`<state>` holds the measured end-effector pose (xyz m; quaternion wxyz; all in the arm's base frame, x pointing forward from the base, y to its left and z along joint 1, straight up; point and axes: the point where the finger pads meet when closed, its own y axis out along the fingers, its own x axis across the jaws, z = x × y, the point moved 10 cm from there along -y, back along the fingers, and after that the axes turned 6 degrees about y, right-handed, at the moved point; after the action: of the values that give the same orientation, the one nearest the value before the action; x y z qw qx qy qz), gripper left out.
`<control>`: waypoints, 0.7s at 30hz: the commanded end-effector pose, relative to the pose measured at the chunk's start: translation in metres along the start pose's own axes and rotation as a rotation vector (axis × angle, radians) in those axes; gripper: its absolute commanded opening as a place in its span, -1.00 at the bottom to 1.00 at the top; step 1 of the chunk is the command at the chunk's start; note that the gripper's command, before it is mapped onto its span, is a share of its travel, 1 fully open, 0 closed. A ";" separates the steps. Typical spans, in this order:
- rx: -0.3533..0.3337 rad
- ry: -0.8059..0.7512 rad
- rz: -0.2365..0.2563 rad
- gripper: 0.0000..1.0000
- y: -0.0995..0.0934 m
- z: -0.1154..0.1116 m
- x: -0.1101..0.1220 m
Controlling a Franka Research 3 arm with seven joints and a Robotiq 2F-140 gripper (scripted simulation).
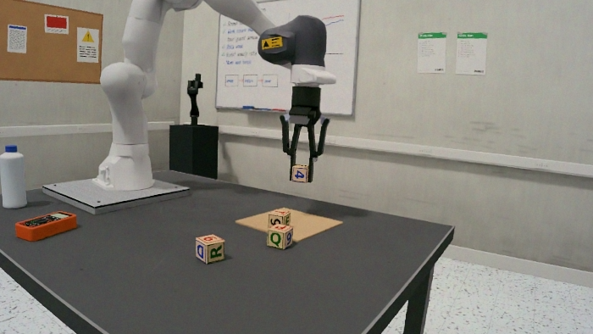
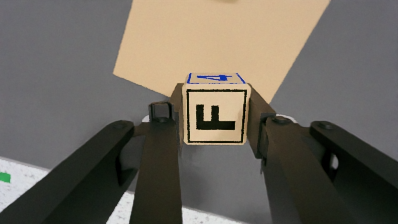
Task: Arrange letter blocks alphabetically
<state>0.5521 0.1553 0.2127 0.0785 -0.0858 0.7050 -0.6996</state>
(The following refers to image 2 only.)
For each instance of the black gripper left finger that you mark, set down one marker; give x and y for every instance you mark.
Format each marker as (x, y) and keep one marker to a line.
(85, 188)

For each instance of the beige mat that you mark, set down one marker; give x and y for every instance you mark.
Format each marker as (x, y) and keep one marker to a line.
(165, 40)

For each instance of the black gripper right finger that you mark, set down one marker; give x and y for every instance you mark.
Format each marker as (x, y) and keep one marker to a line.
(298, 189)

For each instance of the cream letter block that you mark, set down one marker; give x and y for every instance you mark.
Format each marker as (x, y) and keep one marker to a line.
(215, 108)

